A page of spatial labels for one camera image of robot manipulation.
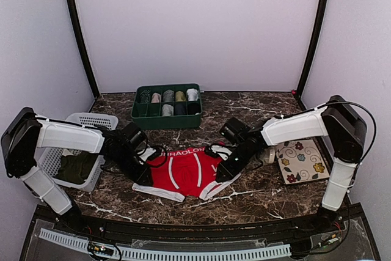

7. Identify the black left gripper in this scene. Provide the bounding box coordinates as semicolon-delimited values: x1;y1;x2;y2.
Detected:
110;149;153;186

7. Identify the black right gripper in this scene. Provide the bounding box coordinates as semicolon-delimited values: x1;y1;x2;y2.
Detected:
216;144;257;183

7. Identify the red boxer briefs white trim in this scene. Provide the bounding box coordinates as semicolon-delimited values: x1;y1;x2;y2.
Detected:
132;144;241;202

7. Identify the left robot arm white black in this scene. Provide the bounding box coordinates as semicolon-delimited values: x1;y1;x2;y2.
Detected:
1;107;154;234

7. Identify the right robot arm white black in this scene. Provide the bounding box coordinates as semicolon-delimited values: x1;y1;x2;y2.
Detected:
216;95;374;233

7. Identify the light grey rolled underwear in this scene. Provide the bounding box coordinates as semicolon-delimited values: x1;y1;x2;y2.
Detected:
161;104;174;117

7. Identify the black rolled underwear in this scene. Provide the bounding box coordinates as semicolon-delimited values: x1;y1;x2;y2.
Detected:
187;103;201;115

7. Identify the navy rolled underwear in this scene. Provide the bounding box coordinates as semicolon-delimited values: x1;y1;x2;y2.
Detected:
174;103;186;116

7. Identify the pink rolled underwear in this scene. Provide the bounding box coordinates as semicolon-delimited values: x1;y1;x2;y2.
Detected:
151;92;161;103

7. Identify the striped rolled underwear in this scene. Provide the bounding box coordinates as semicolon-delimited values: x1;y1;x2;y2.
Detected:
139;90;151;103

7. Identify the white rolled underwear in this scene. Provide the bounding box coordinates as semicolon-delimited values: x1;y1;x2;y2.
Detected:
186;88;199;101

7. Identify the dark grey rolled underwear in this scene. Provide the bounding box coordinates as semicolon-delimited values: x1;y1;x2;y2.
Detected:
163;89;175;103

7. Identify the olive rolled underwear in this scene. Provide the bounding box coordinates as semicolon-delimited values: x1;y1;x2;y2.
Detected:
175;90;186;102

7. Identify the seashell coral ceramic mug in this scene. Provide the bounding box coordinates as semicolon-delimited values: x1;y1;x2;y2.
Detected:
255;147;276;165

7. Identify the floral square tile coaster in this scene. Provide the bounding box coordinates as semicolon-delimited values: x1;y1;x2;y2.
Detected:
275;139;329;185

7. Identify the dark green garment in basket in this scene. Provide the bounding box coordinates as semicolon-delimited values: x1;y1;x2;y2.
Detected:
55;152;98;185

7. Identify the green divided organizer tray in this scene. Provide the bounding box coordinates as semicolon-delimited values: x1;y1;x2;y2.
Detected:
131;83;202;130

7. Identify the small green circuit board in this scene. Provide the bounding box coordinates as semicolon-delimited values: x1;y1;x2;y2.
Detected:
87;242;114;257

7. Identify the white perforated laundry basket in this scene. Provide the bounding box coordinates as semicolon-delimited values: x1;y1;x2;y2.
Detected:
38;112;119;192

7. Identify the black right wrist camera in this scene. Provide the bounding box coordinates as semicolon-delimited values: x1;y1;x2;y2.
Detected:
219;117;250;145

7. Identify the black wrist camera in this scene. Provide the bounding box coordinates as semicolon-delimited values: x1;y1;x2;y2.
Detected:
119;122;147;156
219;117;250;145

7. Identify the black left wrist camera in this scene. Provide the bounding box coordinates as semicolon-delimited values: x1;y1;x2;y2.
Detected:
119;122;147;156

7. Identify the grey slotted cable duct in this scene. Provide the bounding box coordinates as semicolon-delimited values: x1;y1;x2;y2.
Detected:
38;229;291;260

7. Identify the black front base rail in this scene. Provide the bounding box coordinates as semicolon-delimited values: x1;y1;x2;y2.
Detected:
20;204;380;260

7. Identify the black right frame post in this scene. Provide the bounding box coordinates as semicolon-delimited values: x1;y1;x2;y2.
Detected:
294;0;327;100

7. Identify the black frame post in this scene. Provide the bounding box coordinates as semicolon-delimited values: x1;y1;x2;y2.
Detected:
66;0;100;100
294;0;327;100

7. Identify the black left frame post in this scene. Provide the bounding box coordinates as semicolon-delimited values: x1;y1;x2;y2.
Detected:
66;0;100;100

